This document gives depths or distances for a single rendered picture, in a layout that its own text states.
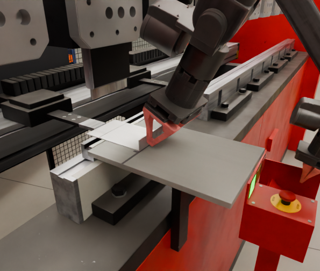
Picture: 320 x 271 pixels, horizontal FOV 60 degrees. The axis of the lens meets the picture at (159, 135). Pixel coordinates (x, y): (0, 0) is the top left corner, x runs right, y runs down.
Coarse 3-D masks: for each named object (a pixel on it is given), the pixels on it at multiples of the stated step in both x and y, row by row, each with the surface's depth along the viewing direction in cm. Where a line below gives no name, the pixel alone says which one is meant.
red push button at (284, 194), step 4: (280, 192) 69; (284, 192) 69; (288, 192) 69; (292, 192) 69; (280, 196) 68; (284, 196) 68; (288, 196) 68; (292, 196) 68; (284, 200) 68; (288, 200) 67; (292, 200) 67; (284, 204) 69; (288, 204) 69
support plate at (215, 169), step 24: (144, 120) 61; (168, 144) 51; (192, 144) 51; (216, 144) 51; (240, 144) 51; (144, 168) 44; (168, 168) 44; (192, 168) 44; (216, 168) 44; (240, 168) 44; (192, 192) 39; (216, 192) 38
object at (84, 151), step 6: (138, 114) 65; (126, 120) 61; (132, 120) 62; (138, 120) 61; (90, 138) 53; (96, 138) 54; (84, 144) 51; (90, 144) 53; (84, 150) 52; (84, 156) 52
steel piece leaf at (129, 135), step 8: (120, 128) 57; (128, 128) 57; (136, 128) 57; (144, 128) 57; (160, 128) 53; (104, 136) 54; (112, 136) 54; (120, 136) 54; (128, 136) 54; (136, 136) 54; (144, 136) 54; (152, 136) 51; (120, 144) 51; (128, 144) 51; (136, 144) 51; (144, 144) 50
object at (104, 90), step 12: (84, 48) 46; (96, 48) 46; (108, 48) 48; (120, 48) 51; (84, 60) 46; (96, 60) 47; (108, 60) 49; (120, 60) 52; (84, 72) 48; (96, 72) 47; (108, 72) 50; (120, 72) 53; (96, 84) 48; (108, 84) 52; (120, 84) 55; (96, 96) 50
